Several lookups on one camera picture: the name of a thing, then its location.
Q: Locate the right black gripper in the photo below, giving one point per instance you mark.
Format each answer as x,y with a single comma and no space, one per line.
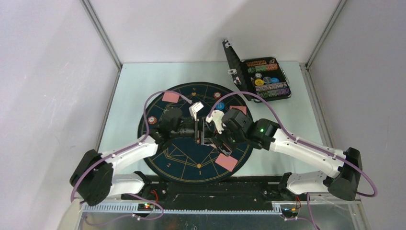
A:
218,138

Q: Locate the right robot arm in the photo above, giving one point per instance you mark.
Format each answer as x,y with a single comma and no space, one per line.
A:
336,170

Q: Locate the pink dealt card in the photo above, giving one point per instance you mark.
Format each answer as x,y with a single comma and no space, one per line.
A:
243,109
170,97
227,162

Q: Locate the yellow button in case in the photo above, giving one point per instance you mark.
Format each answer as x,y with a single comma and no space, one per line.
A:
259,82

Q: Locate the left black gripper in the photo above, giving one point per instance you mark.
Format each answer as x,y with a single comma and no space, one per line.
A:
199,131

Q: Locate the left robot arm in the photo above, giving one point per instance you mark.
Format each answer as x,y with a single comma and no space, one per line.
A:
98,175

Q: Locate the black poker chip case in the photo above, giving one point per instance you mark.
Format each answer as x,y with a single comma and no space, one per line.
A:
261,76

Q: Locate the red poker chip stack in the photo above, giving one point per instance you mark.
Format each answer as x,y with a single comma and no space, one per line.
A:
217,95

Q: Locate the round dark poker mat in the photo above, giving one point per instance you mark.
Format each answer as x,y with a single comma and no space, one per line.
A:
186,162

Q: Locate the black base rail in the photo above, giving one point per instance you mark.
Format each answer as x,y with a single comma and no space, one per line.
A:
246,193

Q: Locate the blue small blind button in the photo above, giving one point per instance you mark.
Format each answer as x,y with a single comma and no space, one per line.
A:
220,106

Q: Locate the pink playing card deck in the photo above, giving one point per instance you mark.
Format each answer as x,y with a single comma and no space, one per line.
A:
224,149

